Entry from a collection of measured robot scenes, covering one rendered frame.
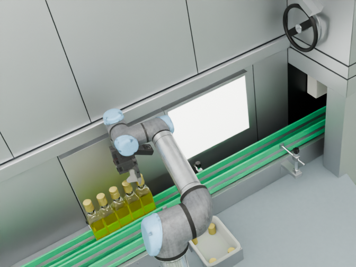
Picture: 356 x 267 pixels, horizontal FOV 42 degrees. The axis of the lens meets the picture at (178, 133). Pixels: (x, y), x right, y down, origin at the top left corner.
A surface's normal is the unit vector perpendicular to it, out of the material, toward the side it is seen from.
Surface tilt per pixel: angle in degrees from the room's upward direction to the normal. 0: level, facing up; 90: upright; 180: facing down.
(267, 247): 0
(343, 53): 90
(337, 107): 90
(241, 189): 90
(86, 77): 90
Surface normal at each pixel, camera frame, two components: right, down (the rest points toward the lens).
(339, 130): -0.86, 0.43
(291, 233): -0.16, -0.75
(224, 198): 0.48, 0.51
